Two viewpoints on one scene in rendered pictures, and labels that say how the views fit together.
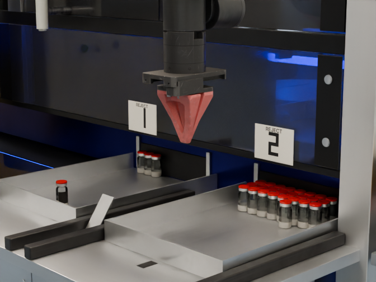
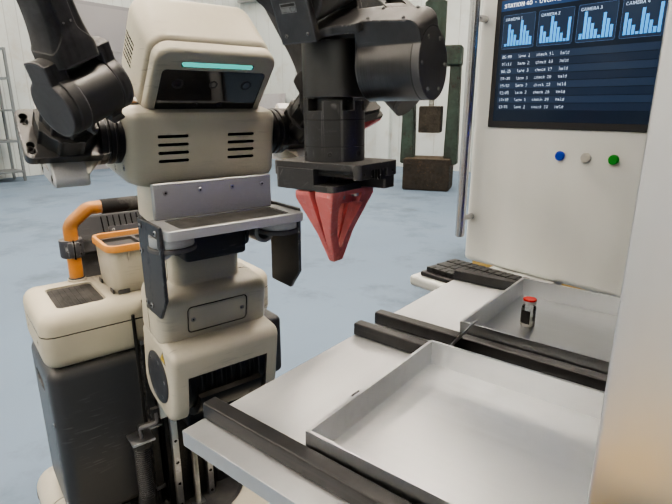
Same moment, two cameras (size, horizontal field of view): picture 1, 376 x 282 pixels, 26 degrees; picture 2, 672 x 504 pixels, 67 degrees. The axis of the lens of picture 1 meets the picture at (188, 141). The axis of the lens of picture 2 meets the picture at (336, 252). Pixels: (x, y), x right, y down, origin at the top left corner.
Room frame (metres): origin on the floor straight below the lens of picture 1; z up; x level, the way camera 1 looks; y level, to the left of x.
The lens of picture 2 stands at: (1.04, -0.48, 1.22)
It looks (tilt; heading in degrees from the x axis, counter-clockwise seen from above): 16 degrees down; 83
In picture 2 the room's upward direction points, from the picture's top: straight up
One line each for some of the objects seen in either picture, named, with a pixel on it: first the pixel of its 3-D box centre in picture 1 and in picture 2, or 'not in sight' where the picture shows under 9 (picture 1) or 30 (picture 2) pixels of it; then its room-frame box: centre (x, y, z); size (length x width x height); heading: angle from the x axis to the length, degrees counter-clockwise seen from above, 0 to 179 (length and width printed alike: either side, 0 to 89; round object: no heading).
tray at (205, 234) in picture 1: (235, 225); (521, 447); (1.28, -0.08, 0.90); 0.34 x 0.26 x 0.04; 135
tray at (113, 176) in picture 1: (107, 185); (604, 333); (1.52, 0.16, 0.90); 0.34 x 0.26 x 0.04; 134
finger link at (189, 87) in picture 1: (178, 110); (326, 212); (1.09, 0.01, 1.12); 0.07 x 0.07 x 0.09; 44
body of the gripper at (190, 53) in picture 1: (184, 57); (334, 139); (1.10, 0.00, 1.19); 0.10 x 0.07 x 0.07; 134
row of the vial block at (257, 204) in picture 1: (278, 207); not in sight; (1.35, -0.16, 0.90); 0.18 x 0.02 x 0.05; 45
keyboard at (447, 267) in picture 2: not in sight; (505, 284); (1.58, 0.59, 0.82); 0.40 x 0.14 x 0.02; 123
